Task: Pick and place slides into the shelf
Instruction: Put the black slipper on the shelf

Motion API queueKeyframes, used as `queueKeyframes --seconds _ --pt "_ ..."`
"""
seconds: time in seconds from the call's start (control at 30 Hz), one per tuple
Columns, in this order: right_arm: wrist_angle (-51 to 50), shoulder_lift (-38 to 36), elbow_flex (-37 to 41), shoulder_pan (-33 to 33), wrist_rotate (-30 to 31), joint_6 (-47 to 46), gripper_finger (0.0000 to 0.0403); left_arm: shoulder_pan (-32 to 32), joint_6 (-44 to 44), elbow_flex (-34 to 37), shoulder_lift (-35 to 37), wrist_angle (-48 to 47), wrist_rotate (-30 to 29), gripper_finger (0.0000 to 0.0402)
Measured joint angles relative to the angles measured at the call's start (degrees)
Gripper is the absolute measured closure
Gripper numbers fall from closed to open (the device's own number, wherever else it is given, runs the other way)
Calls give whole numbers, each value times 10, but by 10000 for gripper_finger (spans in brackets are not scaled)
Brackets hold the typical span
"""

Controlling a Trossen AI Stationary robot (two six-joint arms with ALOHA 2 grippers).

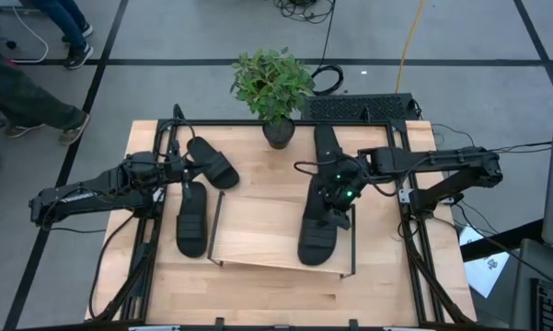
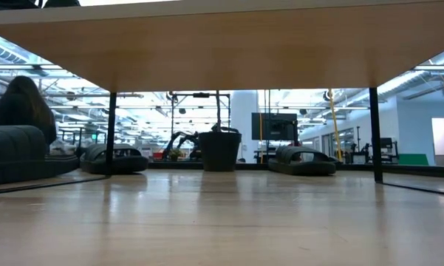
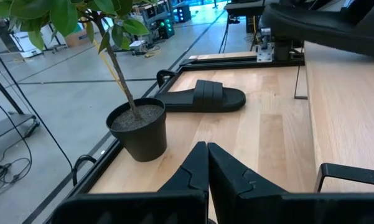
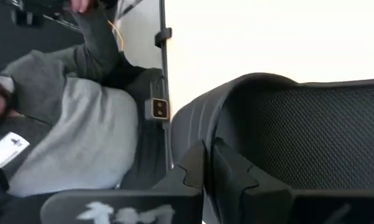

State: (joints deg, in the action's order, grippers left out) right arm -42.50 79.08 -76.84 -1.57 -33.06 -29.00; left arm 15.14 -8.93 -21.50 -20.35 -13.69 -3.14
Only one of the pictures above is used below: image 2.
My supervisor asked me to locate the black aluminium table frame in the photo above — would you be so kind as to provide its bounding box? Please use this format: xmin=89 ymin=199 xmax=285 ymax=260
xmin=147 ymin=160 xmax=444 ymax=179

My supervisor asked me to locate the yellow cable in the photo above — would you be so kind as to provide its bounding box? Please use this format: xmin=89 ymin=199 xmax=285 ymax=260
xmin=327 ymin=88 xmax=344 ymax=163

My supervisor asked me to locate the wooden shelf black metal frame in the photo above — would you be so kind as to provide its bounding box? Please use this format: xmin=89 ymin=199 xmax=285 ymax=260
xmin=0 ymin=0 xmax=444 ymax=197

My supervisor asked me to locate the green board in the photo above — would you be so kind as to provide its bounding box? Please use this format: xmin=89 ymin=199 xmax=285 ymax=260
xmin=397 ymin=153 xmax=429 ymax=166

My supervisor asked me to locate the person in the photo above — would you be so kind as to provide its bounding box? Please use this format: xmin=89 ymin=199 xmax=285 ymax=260
xmin=0 ymin=75 xmax=58 ymax=154

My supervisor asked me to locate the green plant in black pot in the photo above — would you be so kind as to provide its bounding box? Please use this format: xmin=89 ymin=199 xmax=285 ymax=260
xmin=197 ymin=90 xmax=242 ymax=172

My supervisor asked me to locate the black monitor on stand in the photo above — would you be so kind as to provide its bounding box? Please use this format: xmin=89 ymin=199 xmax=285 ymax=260
xmin=250 ymin=112 xmax=299 ymax=142

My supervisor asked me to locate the workstation with black monitor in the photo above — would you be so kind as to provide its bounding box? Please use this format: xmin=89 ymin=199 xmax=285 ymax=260
xmin=349 ymin=137 xmax=400 ymax=164

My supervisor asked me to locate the black metal rig frame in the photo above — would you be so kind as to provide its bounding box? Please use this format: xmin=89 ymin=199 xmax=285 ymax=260
xmin=169 ymin=92 xmax=232 ymax=134

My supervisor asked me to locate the black rubber slide sandal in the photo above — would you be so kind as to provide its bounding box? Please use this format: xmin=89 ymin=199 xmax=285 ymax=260
xmin=80 ymin=143 xmax=150 ymax=174
xmin=267 ymin=146 xmax=337 ymax=177
xmin=0 ymin=124 xmax=81 ymax=187

